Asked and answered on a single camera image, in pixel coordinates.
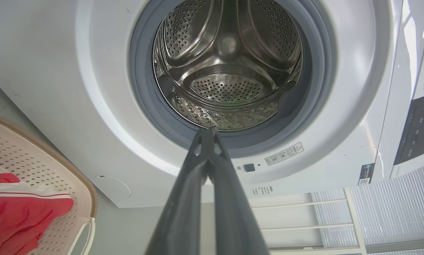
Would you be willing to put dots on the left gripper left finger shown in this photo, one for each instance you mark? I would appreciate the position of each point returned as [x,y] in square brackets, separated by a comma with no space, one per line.
[183,212]

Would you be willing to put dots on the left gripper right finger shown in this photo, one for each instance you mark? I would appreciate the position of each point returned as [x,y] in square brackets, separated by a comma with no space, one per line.
[233,219]

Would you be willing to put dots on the red and white garment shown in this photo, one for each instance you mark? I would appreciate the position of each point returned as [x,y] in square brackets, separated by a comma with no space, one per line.
[17,219]

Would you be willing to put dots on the stainless steel washing machine drum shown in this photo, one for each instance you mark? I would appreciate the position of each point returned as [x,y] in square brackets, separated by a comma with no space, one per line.
[226,88]

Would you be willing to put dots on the cream perforated laundry basket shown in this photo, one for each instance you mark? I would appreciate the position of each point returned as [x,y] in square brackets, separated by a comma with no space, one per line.
[45,166]

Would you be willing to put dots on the black washing machine control panel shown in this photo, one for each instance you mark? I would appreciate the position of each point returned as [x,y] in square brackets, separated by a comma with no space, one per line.
[420,131]

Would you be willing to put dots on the small printed text label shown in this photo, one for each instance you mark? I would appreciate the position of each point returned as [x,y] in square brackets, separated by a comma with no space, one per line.
[262,190]

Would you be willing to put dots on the black door latch socket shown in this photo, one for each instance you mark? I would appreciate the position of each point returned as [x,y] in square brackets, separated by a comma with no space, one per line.
[249,168]

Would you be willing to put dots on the round white filter cover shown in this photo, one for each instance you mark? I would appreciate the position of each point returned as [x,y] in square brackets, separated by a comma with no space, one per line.
[112,187]

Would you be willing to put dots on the grey warning sticker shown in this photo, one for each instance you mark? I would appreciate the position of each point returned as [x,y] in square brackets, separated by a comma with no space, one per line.
[284,153]

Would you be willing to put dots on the grey rubber door gasket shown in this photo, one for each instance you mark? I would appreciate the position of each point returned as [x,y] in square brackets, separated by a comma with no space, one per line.
[148,95]

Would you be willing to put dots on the black QR code sticker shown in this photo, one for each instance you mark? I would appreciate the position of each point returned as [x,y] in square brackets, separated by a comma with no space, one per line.
[366,174]

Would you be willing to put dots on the white front-load washing machine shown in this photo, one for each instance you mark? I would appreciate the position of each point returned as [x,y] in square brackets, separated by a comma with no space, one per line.
[91,88]

